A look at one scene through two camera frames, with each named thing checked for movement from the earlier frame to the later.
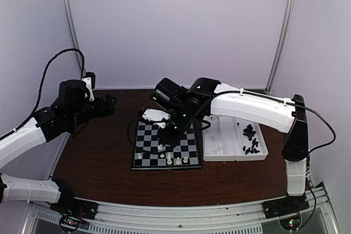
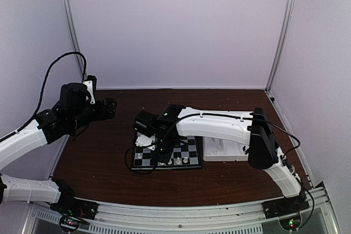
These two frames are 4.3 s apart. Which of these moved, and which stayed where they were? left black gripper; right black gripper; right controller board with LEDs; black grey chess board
Moved: right black gripper
Stayed: right controller board with LEDs; left black gripper; black grey chess board
